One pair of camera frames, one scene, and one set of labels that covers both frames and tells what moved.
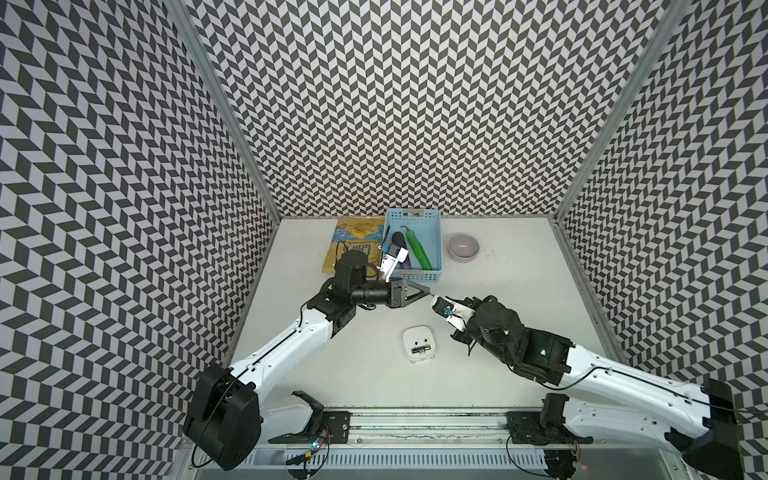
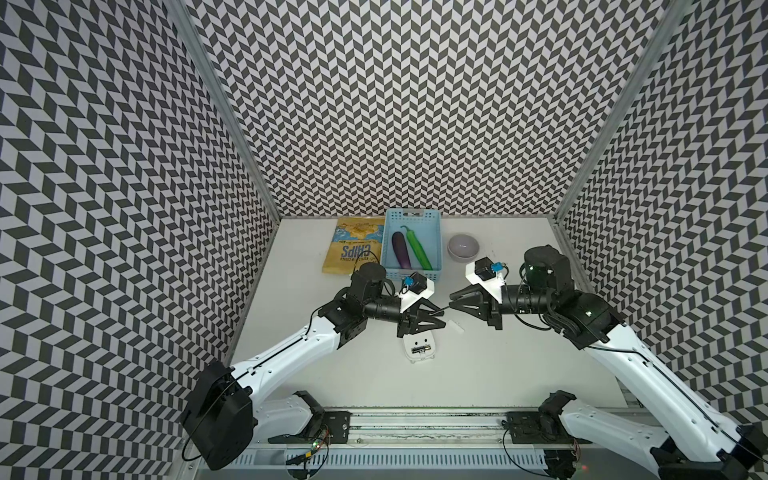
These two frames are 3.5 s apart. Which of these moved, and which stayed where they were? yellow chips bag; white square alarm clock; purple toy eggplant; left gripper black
Moved: left gripper black
Stayed: yellow chips bag; white square alarm clock; purple toy eggplant
